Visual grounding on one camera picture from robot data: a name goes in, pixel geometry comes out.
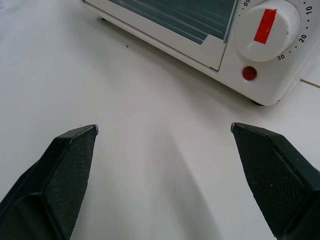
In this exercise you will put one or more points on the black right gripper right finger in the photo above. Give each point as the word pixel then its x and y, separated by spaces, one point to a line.
pixel 275 180

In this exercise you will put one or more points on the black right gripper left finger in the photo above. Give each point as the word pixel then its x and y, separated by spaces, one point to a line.
pixel 62 180

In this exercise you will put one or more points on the white toaster oven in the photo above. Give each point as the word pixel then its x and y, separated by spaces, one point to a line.
pixel 262 77

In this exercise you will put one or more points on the red round indicator light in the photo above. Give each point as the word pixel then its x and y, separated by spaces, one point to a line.
pixel 249 73

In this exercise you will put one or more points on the white oven door with glass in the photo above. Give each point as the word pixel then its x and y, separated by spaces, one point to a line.
pixel 175 27

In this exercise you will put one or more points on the white timer knob red stripe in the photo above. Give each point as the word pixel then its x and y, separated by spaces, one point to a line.
pixel 266 30

